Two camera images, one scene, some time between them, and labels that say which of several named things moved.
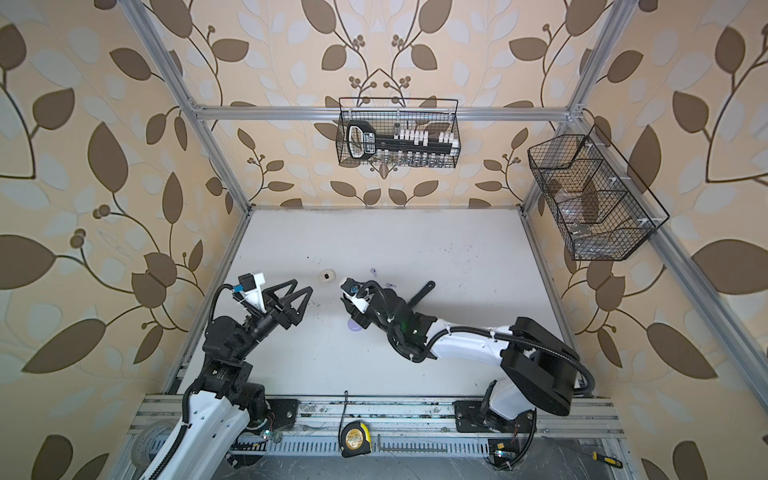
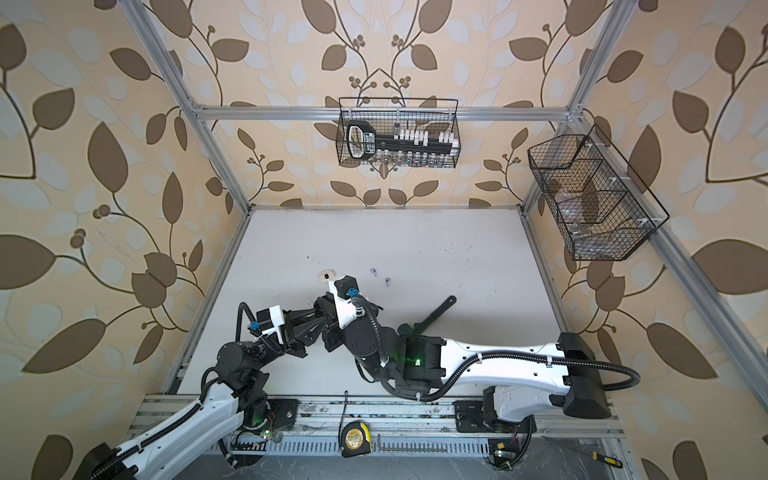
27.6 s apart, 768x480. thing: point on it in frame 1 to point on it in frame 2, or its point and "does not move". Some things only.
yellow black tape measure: (355, 439) does not move
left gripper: (284, 318) to (292, 336)
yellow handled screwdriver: (606, 459) does not move
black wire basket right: (602, 210) does not move
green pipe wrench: (421, 293) to (404, 329)
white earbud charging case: (326, 276) does not move
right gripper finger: (362, 319) to (325, 308)
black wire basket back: (398, 133) does not move
